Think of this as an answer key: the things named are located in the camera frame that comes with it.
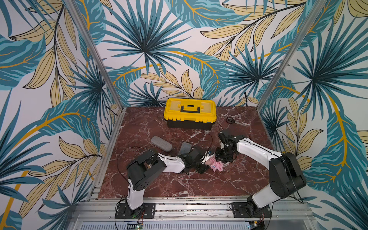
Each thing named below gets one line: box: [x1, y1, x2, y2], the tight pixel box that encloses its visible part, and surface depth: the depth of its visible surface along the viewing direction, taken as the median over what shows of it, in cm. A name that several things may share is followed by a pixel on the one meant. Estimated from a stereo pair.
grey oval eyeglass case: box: [150, 136, 173, 152], surface depth 97 cm
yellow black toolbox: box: [163, 98, 218, 131], surface depth 97 cm
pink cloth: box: [204, 156, 224, 173], surface depth 85 cm
